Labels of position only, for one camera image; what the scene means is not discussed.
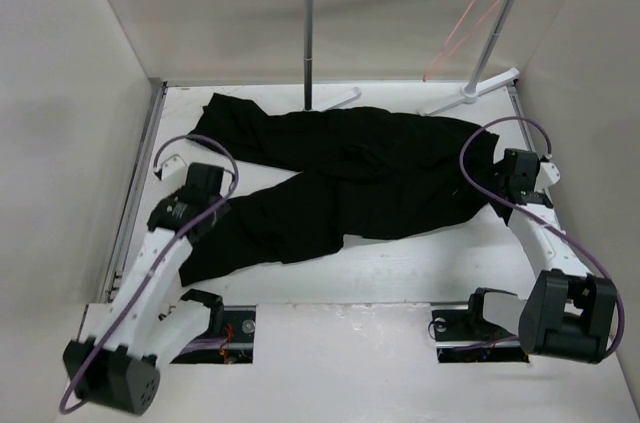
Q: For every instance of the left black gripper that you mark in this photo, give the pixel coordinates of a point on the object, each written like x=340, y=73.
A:
x=222, y=208

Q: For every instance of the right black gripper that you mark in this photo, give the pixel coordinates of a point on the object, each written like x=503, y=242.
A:
x=498, y=167

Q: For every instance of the black trousers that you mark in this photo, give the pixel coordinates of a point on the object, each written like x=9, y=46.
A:
x=362, y=171

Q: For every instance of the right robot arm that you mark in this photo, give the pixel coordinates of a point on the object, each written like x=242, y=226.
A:
x=569, y=311

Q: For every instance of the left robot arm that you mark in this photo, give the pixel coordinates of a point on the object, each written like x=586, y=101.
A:
x=118, y=365

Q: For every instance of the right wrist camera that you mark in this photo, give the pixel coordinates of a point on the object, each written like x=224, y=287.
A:
x=548, y=175

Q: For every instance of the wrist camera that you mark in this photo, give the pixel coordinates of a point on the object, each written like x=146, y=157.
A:
x=548, y=175
x=172, y=169

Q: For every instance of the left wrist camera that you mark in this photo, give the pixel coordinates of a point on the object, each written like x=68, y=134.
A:
x=172, y=169

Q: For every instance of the pink wire hanger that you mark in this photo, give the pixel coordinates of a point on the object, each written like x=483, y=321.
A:
x=458, y=35

